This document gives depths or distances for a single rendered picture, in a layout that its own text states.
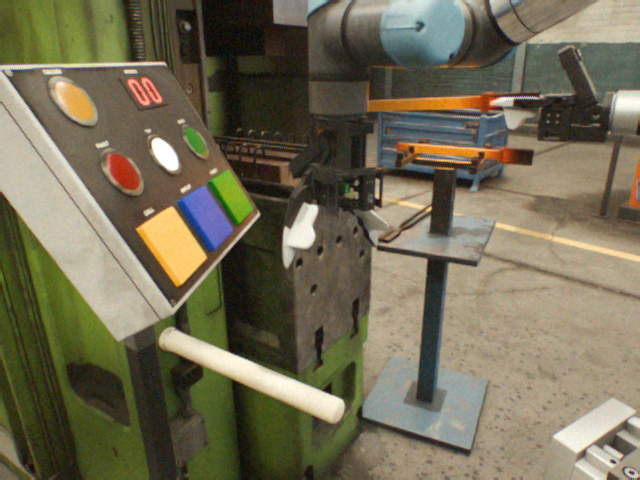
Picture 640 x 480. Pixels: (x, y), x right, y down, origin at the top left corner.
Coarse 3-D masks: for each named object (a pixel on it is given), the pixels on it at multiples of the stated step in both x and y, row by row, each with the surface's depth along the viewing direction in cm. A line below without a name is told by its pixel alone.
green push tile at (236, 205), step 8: (224, 176) 72; (232, 176) 74; (208, 184) 68; (216, 184) 68; (224, 184) 71; (232, 184) 73; (216, 192) 68; (224, 192) 69; (232, 192) 72; (240, 192) 74; (224, 200) 69; (232, 200) 71; (240, 200) 73; (224, 208) 69; (232, 208) 69; (240, 208) 72; (248, 208) 74; (232, 216) 69; (240, 216) 71
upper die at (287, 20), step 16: (208, 0) 102; (224, 0) 100; (240, 0) 98; (256, 0) 96; (272, 0) 94; (288, 0) 98; (304, 0) 102; (208, 16) 104; (224, 16) 101; (240, 16) 99; (256, 16) 97; (272, 16) 95; (288, 16) 98; (304, 16) 103
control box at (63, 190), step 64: (64, 64) 51; (128, 64) 63; (0, 128) 44; (64, 128) 46; (128, 128) 56; (192, 128) 70; (64, 192) 45; (128, 192) 50; (64, 256) 48; (128, 256) 47; (128, 320) 50
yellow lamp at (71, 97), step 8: (56, 88) 47; (64, 88) 48; (72, 88) 49; (64, 96) 48; (72, 96) 49; (80, 96) 50; (64, 104) 47; (72, 104) 48; (80, 104) 49; (88, 104) 51; (72, 112) 48; (80, 112) 49; (88, 112) 50
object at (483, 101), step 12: (480, 96) 95; (492, 96) 93; (504, 96) 91; (516, 96) 90; (528, 96) 90; (372, 108) 107; (384, 108) 105; (396, 108) 104; (408, 108) 102; (420, 108) 101; (432, 108) 100; (444, 108) 98; (456, 108) 97; (468, 108) 96; (492, 108) 93
